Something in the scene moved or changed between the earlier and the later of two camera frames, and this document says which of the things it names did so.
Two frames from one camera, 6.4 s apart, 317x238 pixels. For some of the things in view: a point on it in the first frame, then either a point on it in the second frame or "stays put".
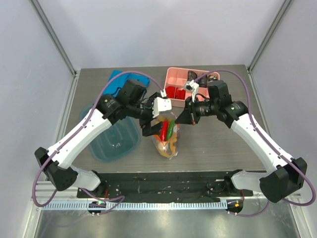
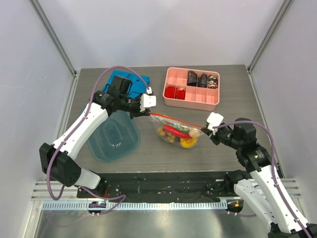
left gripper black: (147, 130) → (137, 113)
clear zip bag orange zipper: (166, 142) → (176, 133)
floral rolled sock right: (211, 78) stays put
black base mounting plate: (174, 186) stays put
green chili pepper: (170, 129) → (180, 127)
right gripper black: (191, 113) → (212, 134)
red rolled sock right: (180, 94) stays put
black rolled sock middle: (202, 82) stays put
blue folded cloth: (113, 86) stays put
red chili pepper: (164, 130) → (172, 129)
